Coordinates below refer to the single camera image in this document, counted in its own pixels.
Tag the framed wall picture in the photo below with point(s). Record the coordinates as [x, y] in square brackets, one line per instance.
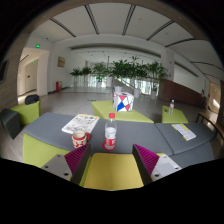
[61, 62]

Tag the group of potted green plants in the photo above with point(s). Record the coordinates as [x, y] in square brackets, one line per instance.
[123, 70]

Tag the small clear drink bottle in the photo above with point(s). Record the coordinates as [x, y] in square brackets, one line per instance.
[171, 108]

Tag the green exit sign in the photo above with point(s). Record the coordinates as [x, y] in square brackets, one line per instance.
[37, 46]

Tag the green block seat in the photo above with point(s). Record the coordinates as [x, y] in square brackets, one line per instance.
[28, 112]

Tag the clear red-capped water bottle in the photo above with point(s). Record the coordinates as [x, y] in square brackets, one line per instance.
[110, 133]

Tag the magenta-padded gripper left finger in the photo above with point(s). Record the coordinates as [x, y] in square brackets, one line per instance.
[63, 166]

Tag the yellow and white booklet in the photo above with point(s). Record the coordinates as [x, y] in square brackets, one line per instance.
[184, 132]

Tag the colourful printed magazine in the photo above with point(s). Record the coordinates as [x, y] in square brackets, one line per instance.
[81, 123]

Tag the black bag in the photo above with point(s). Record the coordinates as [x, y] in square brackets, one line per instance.
[32, 99]

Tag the wooden bench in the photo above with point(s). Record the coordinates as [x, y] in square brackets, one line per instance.
[210, 117]

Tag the red and white mug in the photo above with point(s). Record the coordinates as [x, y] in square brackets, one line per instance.
[79, 140]

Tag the red fire extinguisher box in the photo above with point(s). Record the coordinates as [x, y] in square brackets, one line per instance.
[58, 86]

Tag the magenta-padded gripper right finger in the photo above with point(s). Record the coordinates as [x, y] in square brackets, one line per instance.
[159, 166]

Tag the red blue white patterned cube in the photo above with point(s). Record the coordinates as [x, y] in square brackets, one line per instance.
[123, 102]

